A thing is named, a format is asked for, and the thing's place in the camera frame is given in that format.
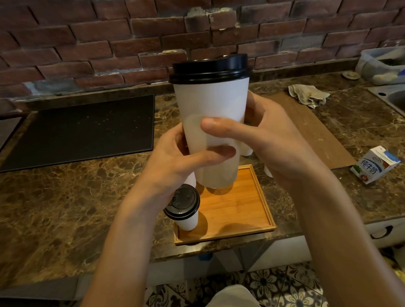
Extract person's left hand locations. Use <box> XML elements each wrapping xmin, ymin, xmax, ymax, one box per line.
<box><xmin>124</xmin><ymin>119</ymin><xmax>241</xmax><ymax>216</ymax></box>

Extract person's right hand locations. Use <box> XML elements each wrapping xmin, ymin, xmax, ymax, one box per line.
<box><xmin>198</xmin><ymin>84</ymin><xmax>334</xmax><ymax>198</ymax></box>

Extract white paper cup black lid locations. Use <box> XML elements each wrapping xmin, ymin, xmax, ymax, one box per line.
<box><xmin>161</xmin><ymin>183</ymin><xmax>203</xmax><ymax>234</ymax></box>
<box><xmin>183</xmin><ymin>171</ymin><xmax>198</xmax><ymax>190</ymax></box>
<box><xmin>166</xmin><ymin>53</ymin><xmax>260</xmax><ymax>192</ymax></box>

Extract counter lidded cup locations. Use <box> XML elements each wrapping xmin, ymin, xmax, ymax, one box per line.
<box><xmin>240</xmin><ymin>139</ymin><xmax>274</xmax><ymax>181</ymax></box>

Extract square wooden tray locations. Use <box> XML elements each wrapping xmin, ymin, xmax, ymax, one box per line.
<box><xmin>169</xmin><ymin>163</ymin><xmax>278</xmax><ymax>247</ymax></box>

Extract person's left forearm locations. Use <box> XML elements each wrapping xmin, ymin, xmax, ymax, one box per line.
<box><xmin>61</xmin><ymin>203</ymin><xmax>165</xmax><ymax>307</ymax></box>

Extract person's right forearm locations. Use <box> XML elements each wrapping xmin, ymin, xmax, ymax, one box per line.
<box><xmin>290</xmin><ymin>165</ymin><xmax>405</xmax><ymax>307</ymax></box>

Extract brown flat board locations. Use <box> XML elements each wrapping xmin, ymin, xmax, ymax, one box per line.
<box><xmin>267</xmin><ymin>87</ymin><xmax>358</xmax><ymax>174</ymax></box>

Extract crumpled beige rag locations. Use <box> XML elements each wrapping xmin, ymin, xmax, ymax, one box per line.
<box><xmin>287</xmin><ymin>81</ymin><xmax>331</xmax><ymax>111</ymax></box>

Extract white blue milk carton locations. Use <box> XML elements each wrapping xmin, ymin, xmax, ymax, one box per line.
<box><xmin>348</xmin><ymin>144</ymin><xmax>403</xmax><ymax>186</ymax></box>

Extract black rubber mat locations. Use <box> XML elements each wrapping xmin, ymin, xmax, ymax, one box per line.
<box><xmin>0</xmin><ymin>95</ymin><xmax>159</xmax><ymax>173</ymax></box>

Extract clear plastic container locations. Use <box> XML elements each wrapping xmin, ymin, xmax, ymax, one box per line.
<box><xmin>353</xmin><ymin>46</ymin><xmax>405</xmax><ymax>87</ymax></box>

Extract steel sink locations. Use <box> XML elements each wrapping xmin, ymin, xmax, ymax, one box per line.
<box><xmin>367</xmin><ymin>83</ymin><xmax>405</xmax><ymax>133</ymax></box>

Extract yellow slipper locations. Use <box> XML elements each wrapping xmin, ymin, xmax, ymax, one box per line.
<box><xmin>382</xmin><ymin>253</ymin><xmax>405</xmax><ymax>300</ymax></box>

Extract black drawer handle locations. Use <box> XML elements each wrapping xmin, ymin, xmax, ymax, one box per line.
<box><xmin>369</xmin><ymin>225</ymin><xmax>395</xmax><ymax>240</ymax></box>

